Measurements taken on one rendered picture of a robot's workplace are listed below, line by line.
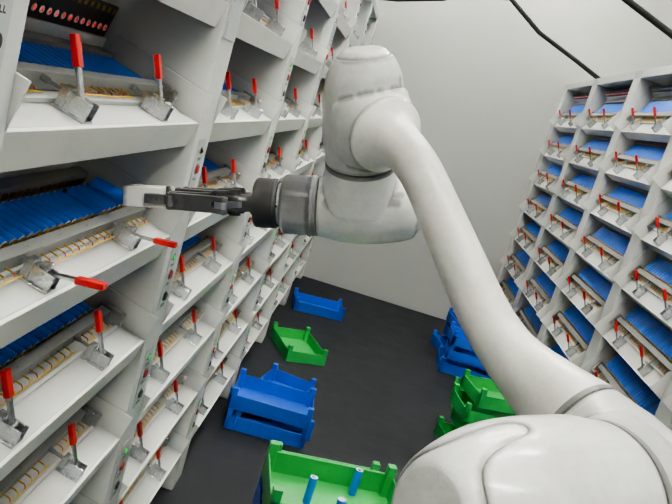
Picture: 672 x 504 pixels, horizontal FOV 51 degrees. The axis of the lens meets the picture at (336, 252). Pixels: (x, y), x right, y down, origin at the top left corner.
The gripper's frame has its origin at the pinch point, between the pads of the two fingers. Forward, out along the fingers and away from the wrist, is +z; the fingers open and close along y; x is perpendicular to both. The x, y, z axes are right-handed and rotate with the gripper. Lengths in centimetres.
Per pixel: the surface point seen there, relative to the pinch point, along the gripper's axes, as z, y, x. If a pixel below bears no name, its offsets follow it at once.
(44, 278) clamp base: 1.8, -28.8, -6.6
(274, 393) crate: 6, 153, -93
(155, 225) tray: 4.2, 14.5, -6.9
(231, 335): 19, 135, -65
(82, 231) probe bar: 4.9, -12.4, -3.8
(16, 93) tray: -5.2, -45.8, 14.0
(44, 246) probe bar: 4.8, -23.0, -4.0
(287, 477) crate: -17, 42, -67
